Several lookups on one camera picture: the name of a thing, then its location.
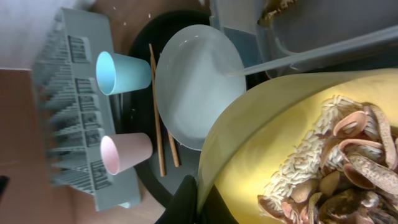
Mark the right wooden chopstick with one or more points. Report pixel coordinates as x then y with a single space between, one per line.
173 149

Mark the yellow bowl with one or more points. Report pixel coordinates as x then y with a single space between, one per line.
257 132

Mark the brown printed wrapper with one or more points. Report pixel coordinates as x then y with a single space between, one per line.
272 9

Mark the wooden chopstick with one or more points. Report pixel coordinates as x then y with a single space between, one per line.
173 149
156 116

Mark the white round plate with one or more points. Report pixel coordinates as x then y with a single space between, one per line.
192 85

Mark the clear plastic bin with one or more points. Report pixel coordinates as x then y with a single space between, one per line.
311 35

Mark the grey plastic dishwasher rack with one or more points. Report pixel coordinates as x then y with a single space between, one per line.
75 114

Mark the pink plastic cup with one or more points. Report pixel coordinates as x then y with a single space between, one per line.
120 152

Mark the light blue plastic cup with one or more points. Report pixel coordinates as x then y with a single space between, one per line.
117 73

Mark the round black tray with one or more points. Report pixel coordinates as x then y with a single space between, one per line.
137 109

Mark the left wooden chopstick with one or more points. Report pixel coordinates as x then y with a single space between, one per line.
156 116

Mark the rice and peanut shell scraps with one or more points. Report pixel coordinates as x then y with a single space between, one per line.
343 171

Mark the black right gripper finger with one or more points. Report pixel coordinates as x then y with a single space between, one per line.
183 207

